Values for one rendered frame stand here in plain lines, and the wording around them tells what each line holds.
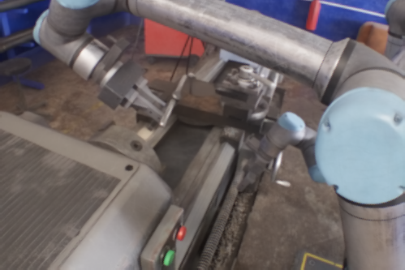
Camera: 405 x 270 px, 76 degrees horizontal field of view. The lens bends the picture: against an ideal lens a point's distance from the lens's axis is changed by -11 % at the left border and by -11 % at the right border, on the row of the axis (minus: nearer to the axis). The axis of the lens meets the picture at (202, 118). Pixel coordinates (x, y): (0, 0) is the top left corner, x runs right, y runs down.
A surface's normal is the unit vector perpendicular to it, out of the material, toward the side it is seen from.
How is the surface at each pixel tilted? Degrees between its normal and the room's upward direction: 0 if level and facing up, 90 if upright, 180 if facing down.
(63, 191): 0
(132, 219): 45
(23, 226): 0
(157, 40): 90
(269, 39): 64
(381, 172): 83
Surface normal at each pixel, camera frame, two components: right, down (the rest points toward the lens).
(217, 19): -0.39, -0.06
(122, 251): 0.71, -0.41
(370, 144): -0.59, 0.30
